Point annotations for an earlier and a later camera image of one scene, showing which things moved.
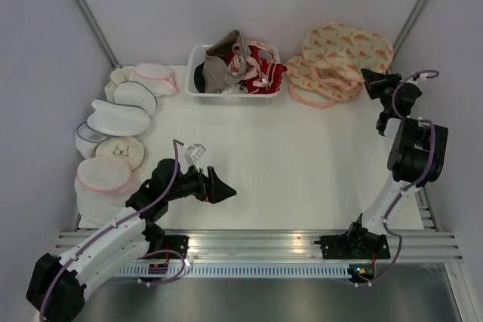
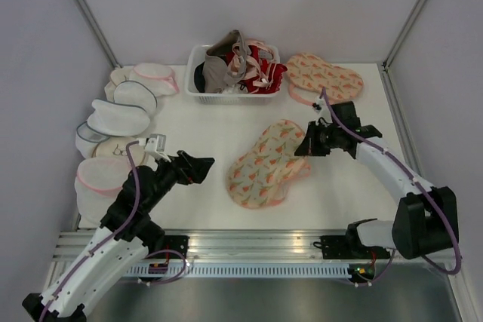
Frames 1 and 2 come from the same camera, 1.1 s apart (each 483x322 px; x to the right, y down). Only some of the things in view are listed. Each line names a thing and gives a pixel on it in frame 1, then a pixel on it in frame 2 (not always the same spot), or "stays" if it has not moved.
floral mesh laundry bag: x=350 y=50 -> x=260 y=176
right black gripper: x=373 y=81 -> x=309 y=146
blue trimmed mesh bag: x=87 y=139 stays
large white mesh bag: x=118 y=119 stays
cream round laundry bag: x=118 y=75 stays
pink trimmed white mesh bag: x=159 y=77 stays
